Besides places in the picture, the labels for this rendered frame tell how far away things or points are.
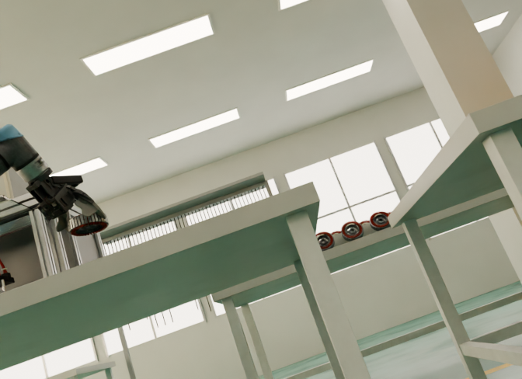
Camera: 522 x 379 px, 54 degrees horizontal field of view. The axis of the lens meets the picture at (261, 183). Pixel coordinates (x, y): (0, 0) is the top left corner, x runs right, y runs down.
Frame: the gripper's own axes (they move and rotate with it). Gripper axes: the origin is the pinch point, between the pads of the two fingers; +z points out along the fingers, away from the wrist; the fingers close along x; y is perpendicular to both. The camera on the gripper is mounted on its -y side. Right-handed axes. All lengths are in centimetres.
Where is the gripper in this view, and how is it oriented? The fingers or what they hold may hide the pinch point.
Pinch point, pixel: (89, 224)
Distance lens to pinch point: 157.7
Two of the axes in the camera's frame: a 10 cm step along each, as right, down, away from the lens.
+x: 8.4, -3.9, -3.7
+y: -1.4, 5.2, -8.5
